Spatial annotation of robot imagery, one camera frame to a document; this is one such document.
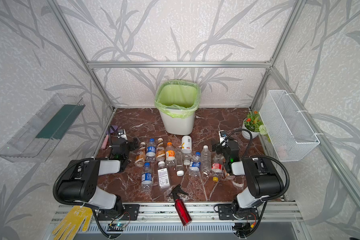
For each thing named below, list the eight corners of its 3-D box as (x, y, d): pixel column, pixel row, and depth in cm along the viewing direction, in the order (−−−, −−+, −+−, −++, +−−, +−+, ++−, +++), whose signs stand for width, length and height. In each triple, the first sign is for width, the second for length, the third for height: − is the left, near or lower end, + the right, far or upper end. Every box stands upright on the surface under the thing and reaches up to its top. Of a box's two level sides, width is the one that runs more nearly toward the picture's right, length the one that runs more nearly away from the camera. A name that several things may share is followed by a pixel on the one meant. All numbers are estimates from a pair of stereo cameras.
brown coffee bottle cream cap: (157, 163, 92) (156, 159, 88) (157, 141, 103) (156, 136, 99) (165, 162, 93) (164, 158, 89) (165, 140, 103) (164, 136, 99)
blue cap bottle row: (146, 162, 92) (144, 159, 88) (150, 141, 102) (148, 137, 98) (155, 162, 93) (153, 159, 88) (158, 141, 102) (157, 137, 98)
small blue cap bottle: (187, 175, 87) (187, 173, 84) (192, 153, 96) (192, 150, 93) (199, 177, 86) (199, 175, 83) (202, 155, 95) (202, 152, 92)
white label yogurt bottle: (181, 155, 96) (181, 150, 91) (182, 139, 104) (181, 134, 99) (191, 155, 96) (191, 150, 91) (191, 139, 104) (191, 134, 99)
